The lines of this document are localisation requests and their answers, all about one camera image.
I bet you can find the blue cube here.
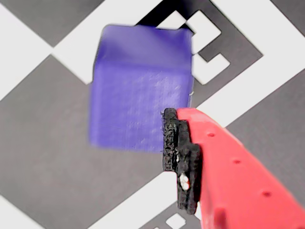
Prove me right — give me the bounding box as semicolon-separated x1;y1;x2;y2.
88;23;195;153

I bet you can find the black white marker checkerboard mat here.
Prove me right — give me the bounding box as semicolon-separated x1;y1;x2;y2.
0;0;305;229

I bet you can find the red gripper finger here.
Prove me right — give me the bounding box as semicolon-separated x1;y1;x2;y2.
162;107;305;229

